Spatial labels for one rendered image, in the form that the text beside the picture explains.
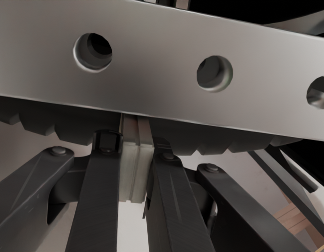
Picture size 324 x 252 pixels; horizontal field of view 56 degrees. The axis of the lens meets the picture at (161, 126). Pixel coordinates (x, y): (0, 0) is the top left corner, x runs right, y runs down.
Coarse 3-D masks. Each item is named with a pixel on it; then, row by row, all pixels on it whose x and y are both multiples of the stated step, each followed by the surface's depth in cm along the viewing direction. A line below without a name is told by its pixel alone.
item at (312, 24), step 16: (144, 0) 20; (160, 0) 21; (176, 0) 20; (256, 0) 38; (272, 0) 33; (288, 0) 29; (304, 0) 25; (320, 0) 23; (224, 16) 36; (240, 16) 30; (256, 16) 26; (272, 16) 23; (288, 16) 21; (304, 16) 19; (320, 16) 19; (304, 32) 20; (320, 32) 20
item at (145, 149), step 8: (136, 120) 17; (144, 120) 16; (136, 128) 15; (144, 128) 15; (144, 136) 14; (144, 144) 13; (152, 144) 14; (136, 152) 13; (144, 152) 13; (152, 152) 13; (136, 160) 13; (144, 160) 13; (136, 168) 14; (144, 168) 14; (136, 176) 14; (144, 176) 14; (136, 184) 14; (144, 184) 14; (136, 192) 14; (144, 192) 14; (136, 200) 14; (144, 200) 14
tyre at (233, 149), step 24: (96, 48) 18; (0, 96) 19; (0, 120) 20; (24, 120) 19; (48, 120) 20; (72, 120) 20; (96, 120) 20; (168, 120) 20; (192, 144) 21; (216, 144) 21; (240, 144) 22; (264, 144) 22
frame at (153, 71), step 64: (0, 0) 10; (64, 0) 10; (128, 0) 10; (0, 64) 10; (64, 64) 10; (128, 64) 11; (192, 64) 11; (256, 64) 11; (320, 64) 11; (256, 128) 12; (320, 128) 12
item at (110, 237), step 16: (96, 144) 13; (112, 144) 13; (96, 160) 12; (112, 160) 12; (96, 176) 10; (112, 176) 11; (80, 192) 9; (96, 192) 10; (112, 192) 10; (80, 208) 9; (96, 208) 9; (112, 208) 9; (80, 224) 8; (96, 224) 8; (112, 224) 8; (80, 240) 7; (96, 240) 8; (112, 240) 8
